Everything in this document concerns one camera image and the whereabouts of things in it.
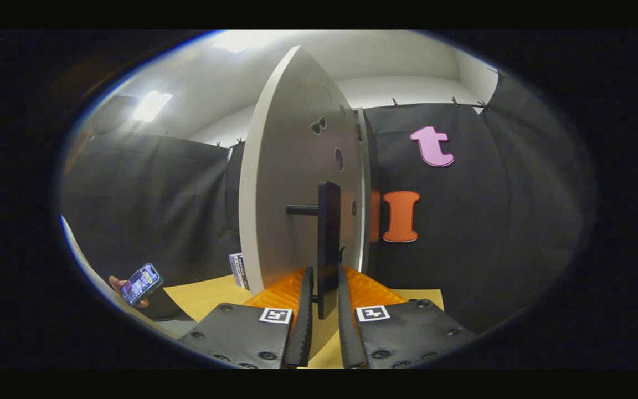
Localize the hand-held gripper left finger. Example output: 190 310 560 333
178 267 315 370

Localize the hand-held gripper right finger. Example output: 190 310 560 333
337 265 476 370

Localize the black door handle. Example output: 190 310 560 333
286 181 343 320

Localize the white cabinet door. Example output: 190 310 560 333
239 45 372 297

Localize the smartphone with lit screen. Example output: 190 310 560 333
120 263 164 307

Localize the grey cabinet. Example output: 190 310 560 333
359 106 382 278

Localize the black backdrop cloth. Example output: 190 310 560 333
59 72 596 333

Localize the wide ceiling light panel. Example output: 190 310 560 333
211 30 275 54

